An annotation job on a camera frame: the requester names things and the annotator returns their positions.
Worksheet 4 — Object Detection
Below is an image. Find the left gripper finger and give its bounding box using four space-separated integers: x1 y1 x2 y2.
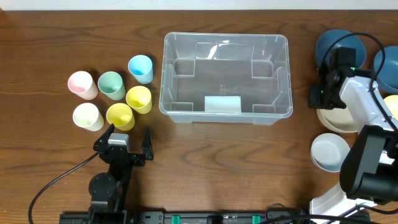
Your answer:
141 127 154 161
93 124 115 152

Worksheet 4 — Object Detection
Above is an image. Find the dark blue bowl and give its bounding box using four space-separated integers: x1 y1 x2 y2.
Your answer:
315 29 366 68
377 46 398 95

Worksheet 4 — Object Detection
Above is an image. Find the beige large bowl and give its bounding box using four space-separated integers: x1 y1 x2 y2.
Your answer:
317 108 358 133

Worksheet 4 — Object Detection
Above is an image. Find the yellow small bowl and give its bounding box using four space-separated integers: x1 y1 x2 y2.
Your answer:
384 95 398 119

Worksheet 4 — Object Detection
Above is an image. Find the light grey small bowl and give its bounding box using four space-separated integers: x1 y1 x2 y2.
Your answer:
310 133 350 173

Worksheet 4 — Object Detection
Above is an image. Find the clear plastic storage container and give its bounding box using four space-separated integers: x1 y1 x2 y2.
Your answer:
159 32 294 125

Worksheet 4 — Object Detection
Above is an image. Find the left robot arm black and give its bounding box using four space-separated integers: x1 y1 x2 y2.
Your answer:
88 124 154 223

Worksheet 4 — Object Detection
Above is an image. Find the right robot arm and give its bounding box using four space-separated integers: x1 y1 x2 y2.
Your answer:
308 47 397 223

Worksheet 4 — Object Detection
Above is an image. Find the white plastic cup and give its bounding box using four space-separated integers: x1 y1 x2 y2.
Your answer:
72 103 104 131

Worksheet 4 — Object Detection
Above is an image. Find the yellow plastic cup lower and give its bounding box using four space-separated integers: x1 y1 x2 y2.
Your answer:
106 103 135 131

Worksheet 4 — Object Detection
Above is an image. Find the yellow plastic cup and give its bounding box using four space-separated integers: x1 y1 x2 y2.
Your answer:
106 103 135 131
126 86 152 114

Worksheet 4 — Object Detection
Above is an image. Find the yellow plastic cup upper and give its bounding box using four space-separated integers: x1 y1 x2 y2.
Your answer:
126 86 152 114

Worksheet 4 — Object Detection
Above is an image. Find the green plastic cup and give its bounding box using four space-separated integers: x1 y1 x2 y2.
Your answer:
98 71 126 101

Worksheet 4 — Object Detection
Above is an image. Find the pink plastic cup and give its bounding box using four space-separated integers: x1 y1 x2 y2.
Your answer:
67 71 98 100

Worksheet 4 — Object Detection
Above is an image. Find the blue plastic cup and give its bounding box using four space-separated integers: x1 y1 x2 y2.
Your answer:
127 55 154 84

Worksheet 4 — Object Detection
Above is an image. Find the right black cable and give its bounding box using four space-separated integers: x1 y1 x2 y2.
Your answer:
320 32 398 131

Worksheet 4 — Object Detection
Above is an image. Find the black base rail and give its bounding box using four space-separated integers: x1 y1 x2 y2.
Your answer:
58 207 371 224

